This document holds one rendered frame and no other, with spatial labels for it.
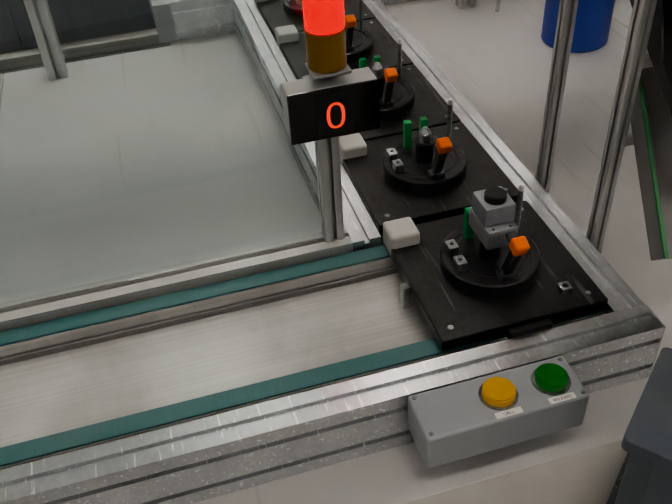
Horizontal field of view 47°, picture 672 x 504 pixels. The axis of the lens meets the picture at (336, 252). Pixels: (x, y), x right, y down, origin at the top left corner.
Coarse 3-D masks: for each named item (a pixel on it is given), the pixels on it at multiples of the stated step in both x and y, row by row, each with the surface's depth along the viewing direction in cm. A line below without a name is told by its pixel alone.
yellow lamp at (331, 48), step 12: (312, 36) 93; (324, 36) 93; (336, 36) 93; (312, 48) 94; (324, 48) 93; (336, 48) 94; (312, 60) 95; (324, 60) 94; (336, 60) 95; (324, 72) 95
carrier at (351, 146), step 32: (448, 128) 129; (352, 160) 133; (384, 160) 129; (416, 160) 128; (448, 160) 128; (480, 160) 131; (384, 192) 125; (416, 192) 125; (448, 192) 124; (512, 192) 124; (416, 224) 121
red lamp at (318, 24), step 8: (304, 0) 91; (312, 0) 90; (320, 0) 90; (328, 0) 90; (336, 0) 90; (304, 8) 92; (312, 8) 91; (320, 8) 90; (328, 8) 90; (336, 8) 91; (304, 16) 92; (312, 16) 91; (320, 16) 91; (328, 16) 91; (336, 16) 91; (344, 16) 93; (304, 24) 93; (312, 24) 92; (320, 24) 92; (328, 24) 92; (336, 24) 92; (344, 24) 93; (312, 32) 93; (320, 32) 92; (328, 32) 92; (336, 32) 93
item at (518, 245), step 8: (512, 232) 101; (512, 240) 99; (520, 240) 99; (512, 248) 99; (520, 248) 98; (528, 248) 98; (512, 256) 100; (520, 256) 101; (504, 264) 104; (512, 264) 102; (504, 272) 104; (512, 272) 105
